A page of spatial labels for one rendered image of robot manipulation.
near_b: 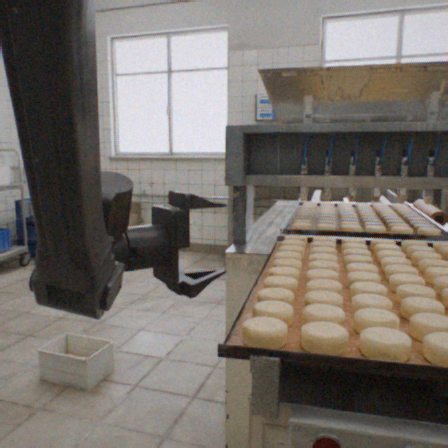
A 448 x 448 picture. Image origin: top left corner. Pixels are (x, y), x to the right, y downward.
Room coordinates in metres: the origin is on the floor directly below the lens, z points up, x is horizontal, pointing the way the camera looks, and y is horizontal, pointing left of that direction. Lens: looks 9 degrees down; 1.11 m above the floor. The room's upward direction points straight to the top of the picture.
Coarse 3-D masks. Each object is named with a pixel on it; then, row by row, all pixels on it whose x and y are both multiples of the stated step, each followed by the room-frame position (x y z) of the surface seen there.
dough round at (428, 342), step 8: (432, 336) 0.43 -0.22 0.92; (440, 336) 0.43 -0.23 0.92; (424, 344) 0.42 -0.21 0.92; (432, 344) 0.41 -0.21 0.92; (440, 344) 0.41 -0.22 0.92; (424, 352) 0.42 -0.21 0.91; (432, 352) 0.41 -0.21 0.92; (440, 352) 0.40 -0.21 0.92; (432, 360) 0.41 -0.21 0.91; (440, 360) 0.40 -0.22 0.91
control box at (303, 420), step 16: (304, 416) 0.42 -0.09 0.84; (320, 416) 0.42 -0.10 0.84; (336, 416) 0.42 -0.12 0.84; (352, 416) 0.42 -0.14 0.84; (368, 416) 0.42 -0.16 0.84; (304, 432) 0.41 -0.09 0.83; (320, 432) 0.40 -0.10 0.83; (336, 432) 0.40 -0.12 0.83; (352, 432) 0.40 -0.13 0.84; (368, 432) 0.39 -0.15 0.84; (384, 432) 0.39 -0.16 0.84; (400, 432) 0.39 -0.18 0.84; (416, 432) 0.39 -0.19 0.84; (432, 432) 0.39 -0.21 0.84
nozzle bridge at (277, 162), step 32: (256, 128) 1.15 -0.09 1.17; (288, 128) 1.13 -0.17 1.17; (320, 128) 1.11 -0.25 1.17; (352, 128) 1.09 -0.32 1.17; (384, 128) 1.07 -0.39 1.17; (416, 128) 1.05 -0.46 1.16; (256, 160) 1.23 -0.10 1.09; (288, 160) 1.21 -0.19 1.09; (320, 160) 1.19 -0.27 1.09; (384, 160) 1.15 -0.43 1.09; (416, 160) 1.13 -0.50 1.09
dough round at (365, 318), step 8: (360, 312) 0.50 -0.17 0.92; (368, 312) 0.50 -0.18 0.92; (376, 312) 0.50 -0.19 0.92; (384, 312) 0.50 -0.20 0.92; (360, 320) 0.48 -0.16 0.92; (368, 320) 0.47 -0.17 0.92; (376, 320) 0.47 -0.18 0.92; (384, 320) 0.47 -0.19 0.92; (392, 320) 0.47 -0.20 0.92; (360, 328) 0.48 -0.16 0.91
